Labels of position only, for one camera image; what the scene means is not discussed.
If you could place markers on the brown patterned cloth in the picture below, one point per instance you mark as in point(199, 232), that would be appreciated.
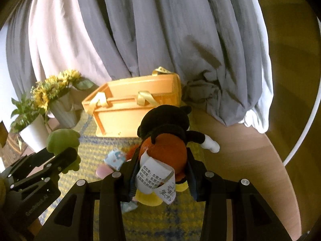
point(12, 148)

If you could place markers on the pale pink curtain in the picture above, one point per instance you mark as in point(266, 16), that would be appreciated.
point(57, 42)

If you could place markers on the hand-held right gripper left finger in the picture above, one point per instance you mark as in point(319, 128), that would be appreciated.
point(126, 180)

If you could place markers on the white sheer curtain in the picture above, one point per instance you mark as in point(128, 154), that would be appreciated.
point(260, 110)

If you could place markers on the green plush toy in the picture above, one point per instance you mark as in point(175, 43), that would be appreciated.
point(62, 139)

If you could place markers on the green leafy plant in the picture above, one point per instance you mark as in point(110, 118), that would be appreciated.
point(25, 113)

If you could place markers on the pale ribbed vase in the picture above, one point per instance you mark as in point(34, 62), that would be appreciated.
point(64, 111)

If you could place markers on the yellow checked blanket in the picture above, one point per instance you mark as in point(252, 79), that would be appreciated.
point(87, 150)

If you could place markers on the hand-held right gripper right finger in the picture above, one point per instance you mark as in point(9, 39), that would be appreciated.
point(198, 180)

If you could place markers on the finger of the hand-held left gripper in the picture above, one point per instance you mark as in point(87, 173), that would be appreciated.
point(22, 167)
point(66, 157)

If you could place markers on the pink soft toy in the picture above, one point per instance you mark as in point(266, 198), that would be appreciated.
point(104, 172)

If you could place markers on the sunflower bouquet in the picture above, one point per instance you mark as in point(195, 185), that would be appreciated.
point(50, 87)

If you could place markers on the grey curtain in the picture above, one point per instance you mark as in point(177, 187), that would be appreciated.
point(17, 55)
point(163, 30)

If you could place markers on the black and orange plush toy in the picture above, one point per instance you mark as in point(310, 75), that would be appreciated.
point(165, 153)

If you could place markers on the orange plastic crate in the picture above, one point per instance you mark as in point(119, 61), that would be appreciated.
point(120, 115)

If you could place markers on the white plant pot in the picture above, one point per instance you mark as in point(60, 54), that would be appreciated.
point(35, 135)

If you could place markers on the light blue printed plush toy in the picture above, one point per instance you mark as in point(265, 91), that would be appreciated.
point(115, 159)

